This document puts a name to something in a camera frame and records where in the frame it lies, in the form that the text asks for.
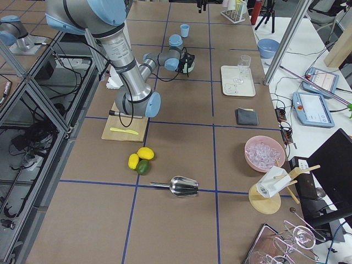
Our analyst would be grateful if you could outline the yellow lemon rear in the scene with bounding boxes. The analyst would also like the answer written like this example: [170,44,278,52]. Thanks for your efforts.
[137,147,155,160]

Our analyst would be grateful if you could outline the wooden cutting board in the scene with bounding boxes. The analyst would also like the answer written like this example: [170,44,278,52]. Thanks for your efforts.
[101,103,149,142]

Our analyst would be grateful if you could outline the cream bear tray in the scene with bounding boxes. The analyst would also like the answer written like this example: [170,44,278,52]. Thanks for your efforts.
[221,65,256,97]

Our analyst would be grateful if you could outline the green avocado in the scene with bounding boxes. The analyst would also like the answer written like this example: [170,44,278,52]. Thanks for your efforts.
[136,159,151,175]

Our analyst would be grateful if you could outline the blue bowl on side table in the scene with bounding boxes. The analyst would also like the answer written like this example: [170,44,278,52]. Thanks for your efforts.
[257,38,280,59]

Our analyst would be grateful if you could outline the metal rod with green tip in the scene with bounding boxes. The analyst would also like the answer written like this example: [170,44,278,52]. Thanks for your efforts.
[279,64,352,119]

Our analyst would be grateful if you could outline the teach pendant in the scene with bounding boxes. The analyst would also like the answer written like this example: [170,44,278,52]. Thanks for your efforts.
[292,92,335,128]
[305,67,339,94]

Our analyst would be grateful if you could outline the pink bowl of ice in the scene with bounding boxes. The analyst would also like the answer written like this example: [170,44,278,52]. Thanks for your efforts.
[244,135,286,172]

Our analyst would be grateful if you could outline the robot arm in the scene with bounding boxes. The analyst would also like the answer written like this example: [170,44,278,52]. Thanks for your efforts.
[46,0,195,118]

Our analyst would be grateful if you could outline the yellow lemon front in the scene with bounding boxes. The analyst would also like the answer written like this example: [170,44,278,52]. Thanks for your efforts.
[128,153,140,170]

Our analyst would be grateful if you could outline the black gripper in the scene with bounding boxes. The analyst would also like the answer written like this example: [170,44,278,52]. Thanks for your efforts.
[180,52,195,74]

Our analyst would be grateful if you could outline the white paper carton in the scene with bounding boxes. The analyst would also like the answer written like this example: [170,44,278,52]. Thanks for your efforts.
[256,166,291,198]

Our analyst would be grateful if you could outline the clear wine glass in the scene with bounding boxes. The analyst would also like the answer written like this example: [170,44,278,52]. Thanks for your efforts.
[234,54,251,84]

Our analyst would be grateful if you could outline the light blue plastic cup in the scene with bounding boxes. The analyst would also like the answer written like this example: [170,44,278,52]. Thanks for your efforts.
[180,24,190,38]

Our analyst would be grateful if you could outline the teach pendant near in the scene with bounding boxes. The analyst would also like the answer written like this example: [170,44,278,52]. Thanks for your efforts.
[292,92,335,128]

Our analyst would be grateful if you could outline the yellow plastic knife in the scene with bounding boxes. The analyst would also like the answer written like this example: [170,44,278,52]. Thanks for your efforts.
[109,127,139,135]

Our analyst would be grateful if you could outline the teach pendant far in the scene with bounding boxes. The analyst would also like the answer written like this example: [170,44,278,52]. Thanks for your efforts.
[305,67,339,94]

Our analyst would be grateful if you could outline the metal ice scoop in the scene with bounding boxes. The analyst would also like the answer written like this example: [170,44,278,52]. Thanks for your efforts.
[150,175,199,197]

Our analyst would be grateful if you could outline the grey folded cloth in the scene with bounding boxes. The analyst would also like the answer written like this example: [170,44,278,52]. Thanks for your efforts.
[235,108,259,125]

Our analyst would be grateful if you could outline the black handled knife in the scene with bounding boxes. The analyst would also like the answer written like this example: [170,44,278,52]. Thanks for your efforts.
[108,109,144,119]

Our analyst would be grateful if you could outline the black camera tripod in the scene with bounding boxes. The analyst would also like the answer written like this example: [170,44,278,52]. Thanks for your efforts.
[255,0,276,34]

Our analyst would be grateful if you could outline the white cup rack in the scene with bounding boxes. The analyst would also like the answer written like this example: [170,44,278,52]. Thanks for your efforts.
[221,0,247,24]

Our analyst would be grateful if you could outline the hanging wine glasses rack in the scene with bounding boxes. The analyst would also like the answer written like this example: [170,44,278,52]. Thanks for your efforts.
[243,220,326,263]

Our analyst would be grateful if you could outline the yellow lemon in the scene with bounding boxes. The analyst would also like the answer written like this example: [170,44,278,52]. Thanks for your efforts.
[128,153,140,170]
[137,147,155,160]

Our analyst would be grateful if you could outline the black monitor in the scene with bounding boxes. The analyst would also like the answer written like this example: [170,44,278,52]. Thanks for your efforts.
[290,128,352,229]

